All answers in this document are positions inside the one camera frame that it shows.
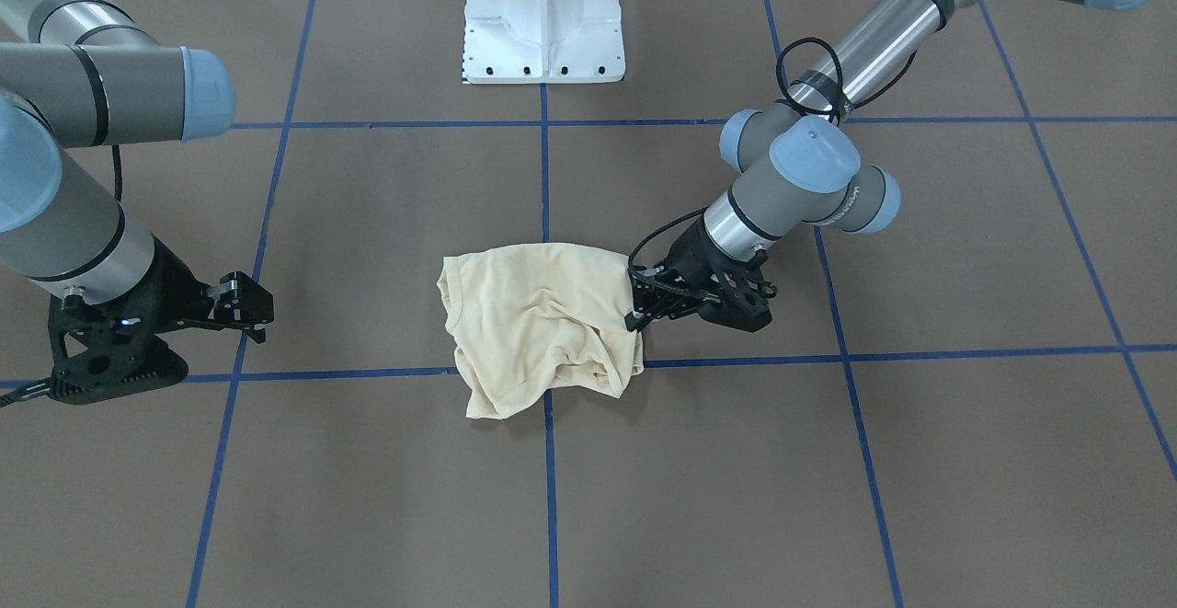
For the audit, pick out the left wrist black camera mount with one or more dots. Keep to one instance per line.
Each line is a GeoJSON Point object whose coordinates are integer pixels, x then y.
{"type": "Point", "coordinates": [742, 299]}

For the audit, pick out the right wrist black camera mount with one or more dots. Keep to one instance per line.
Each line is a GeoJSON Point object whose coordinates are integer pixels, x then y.
{"type": "Point", "coordinates": [106, 352]}

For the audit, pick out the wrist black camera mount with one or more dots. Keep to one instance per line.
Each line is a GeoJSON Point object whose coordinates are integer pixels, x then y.
{"type": "Point", "coordinates": [106, 352]}
{"type": "Point", "coordinates": [742, 299]}

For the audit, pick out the white pedestal column base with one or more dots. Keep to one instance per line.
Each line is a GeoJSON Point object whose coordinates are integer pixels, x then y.
{"type": "Point", "coordinates": [532, 42]}

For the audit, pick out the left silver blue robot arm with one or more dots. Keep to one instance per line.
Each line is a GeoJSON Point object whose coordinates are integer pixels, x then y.
{"type": "Point", "coordinates": [796, 166]}

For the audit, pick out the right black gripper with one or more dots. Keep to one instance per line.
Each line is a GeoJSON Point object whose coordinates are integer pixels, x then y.
{"type": "Point", "coordinates": [172, 282]}

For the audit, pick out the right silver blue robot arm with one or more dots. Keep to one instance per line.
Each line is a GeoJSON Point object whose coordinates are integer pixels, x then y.
{"type": "Point", "coordinates": [84, 74]}

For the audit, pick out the cream long sleeve shirt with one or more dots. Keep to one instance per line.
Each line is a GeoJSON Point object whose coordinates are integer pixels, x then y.
{"type": "Point", "coordinates": [528, 318]}

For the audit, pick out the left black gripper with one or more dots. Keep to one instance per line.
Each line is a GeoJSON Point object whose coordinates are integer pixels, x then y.
{"type": "Point", "coordinates": [696, 259]}

